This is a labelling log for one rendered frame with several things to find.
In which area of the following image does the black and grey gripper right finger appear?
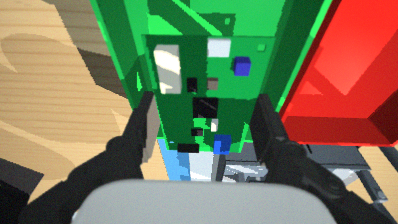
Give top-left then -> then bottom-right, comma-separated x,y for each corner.
249,94 -> 393,224

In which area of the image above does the green circuit board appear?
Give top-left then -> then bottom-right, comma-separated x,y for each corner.
141,34 -> 276,154

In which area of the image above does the green bin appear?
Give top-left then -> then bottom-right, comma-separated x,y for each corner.
90,0 -> 332,113

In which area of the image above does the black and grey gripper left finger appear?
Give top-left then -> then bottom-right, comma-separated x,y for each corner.
18,91 -> 161,224

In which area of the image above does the red bin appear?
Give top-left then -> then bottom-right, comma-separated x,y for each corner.
279,0 -> 398,147

